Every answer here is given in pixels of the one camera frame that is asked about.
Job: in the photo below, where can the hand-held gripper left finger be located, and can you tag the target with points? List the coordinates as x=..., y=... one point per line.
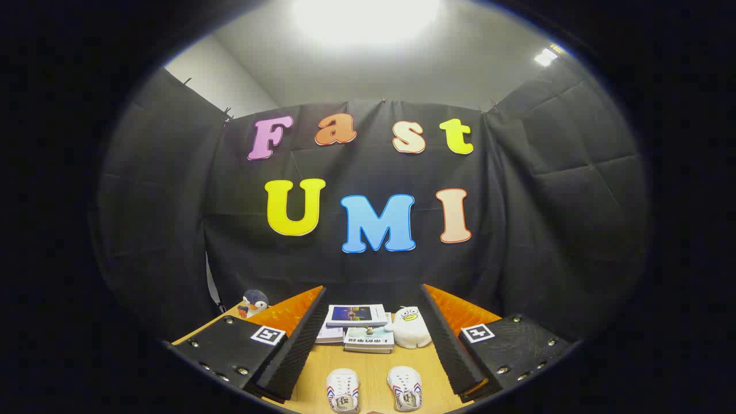
x=299, y=351

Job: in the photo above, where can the white duck plush toy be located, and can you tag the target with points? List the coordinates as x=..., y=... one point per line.
x=411, y=330

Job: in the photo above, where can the plain white book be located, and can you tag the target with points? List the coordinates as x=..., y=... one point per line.
x=330, y=334

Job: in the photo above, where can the black backdrop cloth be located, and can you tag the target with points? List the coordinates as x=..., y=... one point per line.
x=172, y=201

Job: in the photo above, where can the small ceiling light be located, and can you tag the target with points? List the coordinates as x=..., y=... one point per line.
x=546, y=56

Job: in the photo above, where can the penguin plush toy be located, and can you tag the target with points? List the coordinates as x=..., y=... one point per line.
x=254, y=302

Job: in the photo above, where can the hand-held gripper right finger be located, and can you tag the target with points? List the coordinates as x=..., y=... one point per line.
x=454, y=351

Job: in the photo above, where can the large ceiling light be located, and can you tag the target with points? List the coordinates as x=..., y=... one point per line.
x=365, y=17

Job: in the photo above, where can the white striped canvas shoe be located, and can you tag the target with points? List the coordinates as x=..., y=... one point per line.
x=343, y=390
x=405, y=388

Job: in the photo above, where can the book with blue photo cover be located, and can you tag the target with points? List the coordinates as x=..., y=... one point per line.
x=356, y=315

